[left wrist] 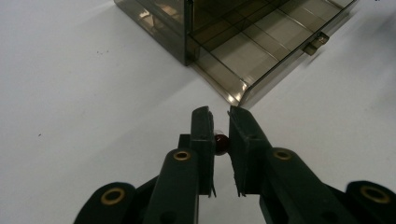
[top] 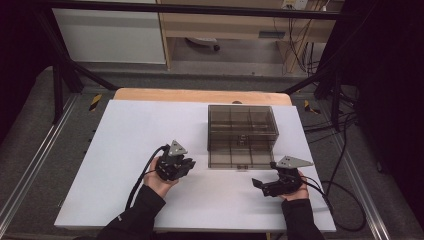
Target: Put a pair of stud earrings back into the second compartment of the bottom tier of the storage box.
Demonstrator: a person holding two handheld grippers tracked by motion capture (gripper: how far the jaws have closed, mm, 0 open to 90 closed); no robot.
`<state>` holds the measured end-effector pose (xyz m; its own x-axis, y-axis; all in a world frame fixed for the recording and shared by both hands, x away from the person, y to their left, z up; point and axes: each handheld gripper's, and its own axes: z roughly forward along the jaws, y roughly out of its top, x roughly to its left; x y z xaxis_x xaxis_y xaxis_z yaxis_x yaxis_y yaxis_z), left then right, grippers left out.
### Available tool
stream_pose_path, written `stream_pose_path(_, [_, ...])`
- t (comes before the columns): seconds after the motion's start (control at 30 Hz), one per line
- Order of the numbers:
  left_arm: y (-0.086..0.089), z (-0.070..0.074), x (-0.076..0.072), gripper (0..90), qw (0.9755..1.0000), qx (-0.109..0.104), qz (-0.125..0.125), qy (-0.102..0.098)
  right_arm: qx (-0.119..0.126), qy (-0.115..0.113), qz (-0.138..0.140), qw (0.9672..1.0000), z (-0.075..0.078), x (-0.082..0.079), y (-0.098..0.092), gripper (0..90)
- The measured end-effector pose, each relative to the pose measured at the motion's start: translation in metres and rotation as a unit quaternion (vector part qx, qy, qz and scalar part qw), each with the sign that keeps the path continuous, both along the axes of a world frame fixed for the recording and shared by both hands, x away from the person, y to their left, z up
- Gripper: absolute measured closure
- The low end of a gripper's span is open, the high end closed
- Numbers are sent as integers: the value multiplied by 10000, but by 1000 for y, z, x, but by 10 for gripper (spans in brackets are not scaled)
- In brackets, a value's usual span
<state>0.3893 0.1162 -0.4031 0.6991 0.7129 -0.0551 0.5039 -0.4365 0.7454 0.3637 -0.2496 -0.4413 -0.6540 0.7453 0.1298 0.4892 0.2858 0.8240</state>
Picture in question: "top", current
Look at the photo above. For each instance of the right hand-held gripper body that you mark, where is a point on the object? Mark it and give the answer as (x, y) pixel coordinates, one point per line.
(288, 181)

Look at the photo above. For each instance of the aluminium floor rail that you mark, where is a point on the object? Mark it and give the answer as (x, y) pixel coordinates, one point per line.
(36, 160)
(363, 193)

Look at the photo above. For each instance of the person's left hand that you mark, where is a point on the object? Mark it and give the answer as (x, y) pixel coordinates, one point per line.
(156, 185)

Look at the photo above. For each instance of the person's right hand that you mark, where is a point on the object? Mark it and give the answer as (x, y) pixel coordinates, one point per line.
(298, 195)

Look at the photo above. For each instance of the yellow black tape strip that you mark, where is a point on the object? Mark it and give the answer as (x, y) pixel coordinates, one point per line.
(310, 107)
(95, 102)

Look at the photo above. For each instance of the light wooden desk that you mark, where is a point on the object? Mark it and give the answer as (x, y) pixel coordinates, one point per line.
(216, 25)

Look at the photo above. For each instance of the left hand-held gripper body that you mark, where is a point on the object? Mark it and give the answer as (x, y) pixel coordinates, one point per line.
(170, 165)

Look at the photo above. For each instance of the smoky transparent drawer cabinet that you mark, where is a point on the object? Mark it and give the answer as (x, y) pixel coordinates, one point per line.
(241, 123)

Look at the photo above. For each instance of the white power strip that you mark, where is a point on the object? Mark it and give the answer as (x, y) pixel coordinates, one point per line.
(295, 3)

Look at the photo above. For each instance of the dark curtain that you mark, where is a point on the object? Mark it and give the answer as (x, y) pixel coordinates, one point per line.
(20, 66)
(390, 100)

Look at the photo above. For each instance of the black metal frame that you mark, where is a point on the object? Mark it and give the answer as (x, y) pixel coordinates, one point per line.
(186, 9)

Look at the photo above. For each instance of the white chair base with caster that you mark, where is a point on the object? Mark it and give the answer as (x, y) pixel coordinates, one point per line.
(201, 40)

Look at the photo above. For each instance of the white cabinet panel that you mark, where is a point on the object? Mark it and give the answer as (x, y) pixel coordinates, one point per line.
(110, 36)

